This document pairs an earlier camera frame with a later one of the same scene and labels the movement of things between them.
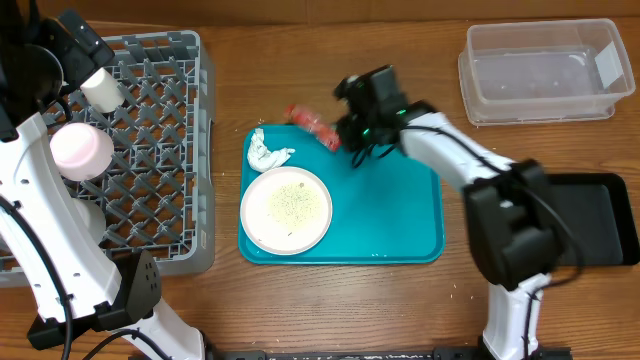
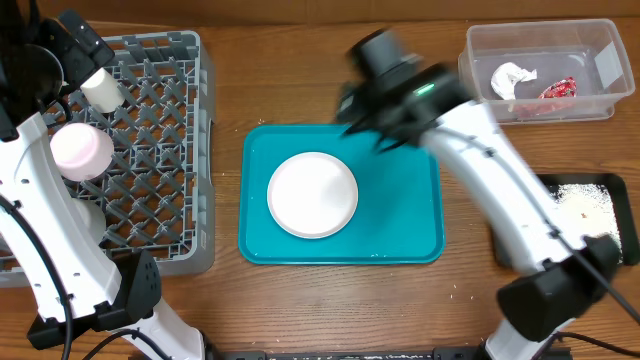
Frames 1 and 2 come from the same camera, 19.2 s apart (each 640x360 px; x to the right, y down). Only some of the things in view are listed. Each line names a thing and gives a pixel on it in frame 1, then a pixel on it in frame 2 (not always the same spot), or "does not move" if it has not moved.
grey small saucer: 94,216 does not move
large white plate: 286,210 → 312,195
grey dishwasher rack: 157,191 does not move
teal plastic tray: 388,209 does not move
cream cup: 103,91 does not move
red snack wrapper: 327,133 → 560,88
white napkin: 260,158 → 506,75
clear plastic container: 543,71 does not move
